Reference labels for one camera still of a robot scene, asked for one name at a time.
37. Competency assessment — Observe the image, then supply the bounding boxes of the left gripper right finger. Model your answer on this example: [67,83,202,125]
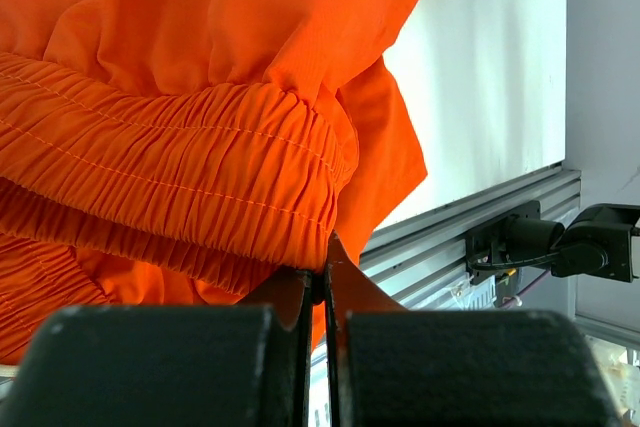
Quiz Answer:
[323,235,621,426]

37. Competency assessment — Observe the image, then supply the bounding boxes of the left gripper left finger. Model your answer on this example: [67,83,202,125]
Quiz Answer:
[1,269,312,426]

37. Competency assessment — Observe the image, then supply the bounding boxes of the orange shorts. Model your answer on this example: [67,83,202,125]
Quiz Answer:
[1,0,427,367]

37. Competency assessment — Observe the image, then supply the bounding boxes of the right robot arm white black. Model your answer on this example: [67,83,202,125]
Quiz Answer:
[466,204,639,283]

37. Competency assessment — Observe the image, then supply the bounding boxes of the aluminium mounting rail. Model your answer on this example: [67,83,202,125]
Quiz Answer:
[360,167,581,310]

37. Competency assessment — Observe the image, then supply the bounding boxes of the white slotted cable duct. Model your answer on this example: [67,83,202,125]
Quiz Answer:
[450,271,520,311]

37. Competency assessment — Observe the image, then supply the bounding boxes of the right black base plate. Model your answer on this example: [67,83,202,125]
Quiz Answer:
[465,200,540,284]

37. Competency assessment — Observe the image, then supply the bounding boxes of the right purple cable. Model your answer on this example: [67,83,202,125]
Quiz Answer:
[499,269,551,308]

